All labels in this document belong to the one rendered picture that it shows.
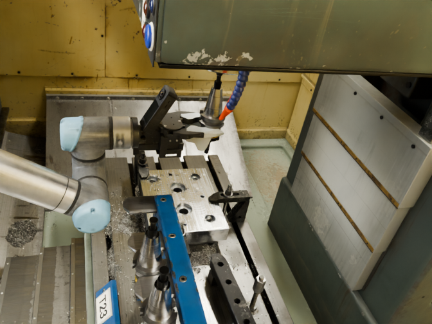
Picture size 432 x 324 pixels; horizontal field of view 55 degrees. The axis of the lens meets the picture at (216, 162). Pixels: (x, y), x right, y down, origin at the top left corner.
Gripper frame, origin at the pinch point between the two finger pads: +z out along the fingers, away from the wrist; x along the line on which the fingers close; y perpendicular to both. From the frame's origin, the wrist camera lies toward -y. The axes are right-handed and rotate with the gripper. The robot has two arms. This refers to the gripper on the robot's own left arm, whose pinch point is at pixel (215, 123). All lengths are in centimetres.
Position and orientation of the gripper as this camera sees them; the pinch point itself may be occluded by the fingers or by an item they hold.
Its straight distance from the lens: 101.2
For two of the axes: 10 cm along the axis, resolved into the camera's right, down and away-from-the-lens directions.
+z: 9.5, -0.4, 3.0
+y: -1.4, 8.0, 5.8
